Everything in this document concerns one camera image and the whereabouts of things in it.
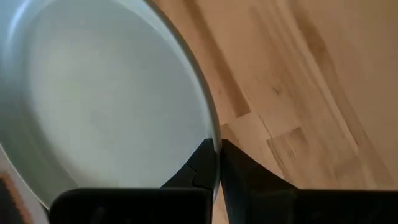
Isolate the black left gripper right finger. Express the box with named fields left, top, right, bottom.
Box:
left=221, top=139, right=398, bottom=224

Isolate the pale grey-green plate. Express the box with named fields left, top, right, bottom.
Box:
left=0, top=0, right=222, bottom=209

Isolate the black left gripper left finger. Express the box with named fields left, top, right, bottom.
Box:
left=49, top=138, right=220, bottom=224

